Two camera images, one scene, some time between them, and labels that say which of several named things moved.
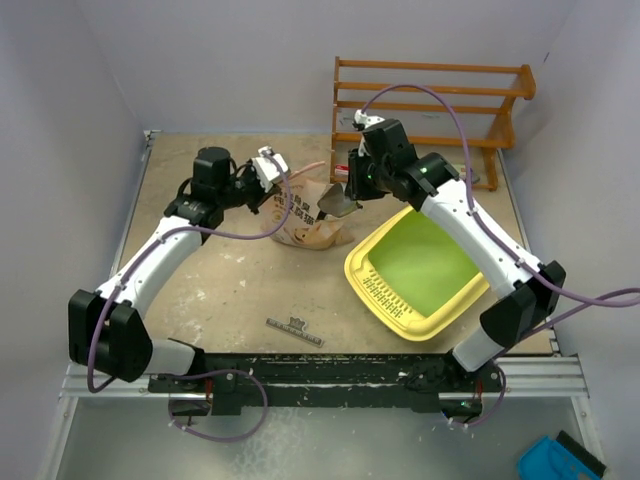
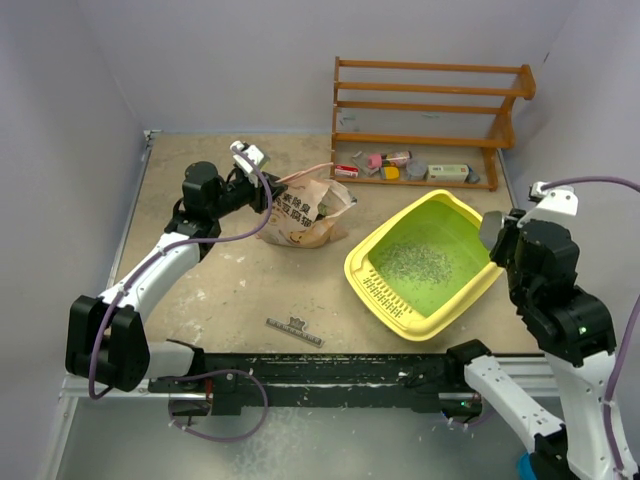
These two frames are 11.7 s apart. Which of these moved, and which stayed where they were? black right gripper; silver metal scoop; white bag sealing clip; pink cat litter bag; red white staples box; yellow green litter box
Moved: silver metal scoop; black right gripper
Stayed: pink cat litter bag; white bag sealing clip; red white staples box; yellow green litter box
